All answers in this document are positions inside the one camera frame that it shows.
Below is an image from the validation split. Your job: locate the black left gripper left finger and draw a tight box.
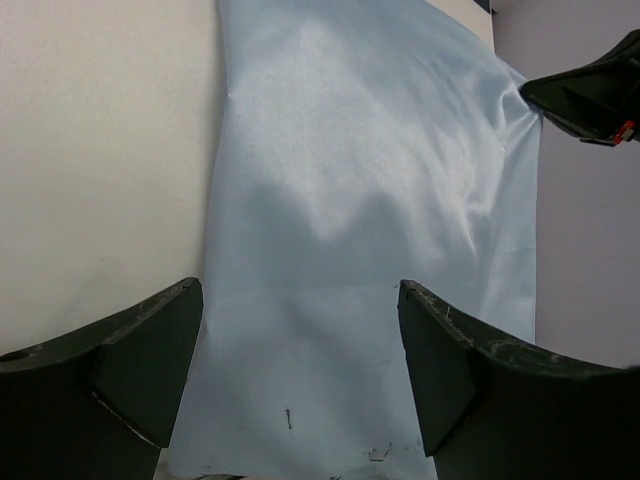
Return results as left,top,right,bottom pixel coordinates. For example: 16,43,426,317
1,277,203,480

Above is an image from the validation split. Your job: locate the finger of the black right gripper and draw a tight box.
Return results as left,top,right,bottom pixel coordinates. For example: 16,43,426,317
520,30,639,147

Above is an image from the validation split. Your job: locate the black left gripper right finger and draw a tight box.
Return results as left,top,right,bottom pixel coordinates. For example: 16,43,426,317
398,280,639,480

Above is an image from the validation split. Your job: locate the light blue pillowcase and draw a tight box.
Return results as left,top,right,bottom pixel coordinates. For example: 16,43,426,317
169,1,541,479

